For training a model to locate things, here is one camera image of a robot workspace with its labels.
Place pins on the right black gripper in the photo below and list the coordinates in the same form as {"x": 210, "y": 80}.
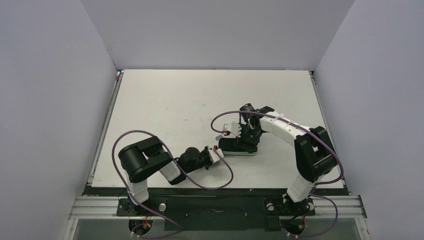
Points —
{"x": 244, "y": 142}

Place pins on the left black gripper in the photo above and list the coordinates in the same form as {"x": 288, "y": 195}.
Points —
{"x": 205, "y": 157}

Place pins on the black umbrella case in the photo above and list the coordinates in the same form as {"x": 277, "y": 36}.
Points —
{"x": 237, "y": 147}

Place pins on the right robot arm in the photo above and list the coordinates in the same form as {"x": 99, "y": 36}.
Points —
{"x": 313, "y": 151}

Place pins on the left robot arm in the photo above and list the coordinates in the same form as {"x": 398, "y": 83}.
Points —
{"x": 142, "y": 159}

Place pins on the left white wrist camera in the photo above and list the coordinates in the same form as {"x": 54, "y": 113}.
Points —
{"x": 214, "y": 155}

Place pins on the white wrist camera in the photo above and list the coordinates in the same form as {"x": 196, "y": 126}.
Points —
{"x": 214, "y": 155}
{"x": 232, "y": 128}

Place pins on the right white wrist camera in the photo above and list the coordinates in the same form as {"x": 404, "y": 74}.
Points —
{"x": 232, "y": 128}

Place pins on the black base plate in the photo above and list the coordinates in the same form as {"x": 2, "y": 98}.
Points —
{"x": 219, "y": 222}

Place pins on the aluminium rail frame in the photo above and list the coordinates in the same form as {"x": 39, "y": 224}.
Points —
{"x": 113, "y": 207}

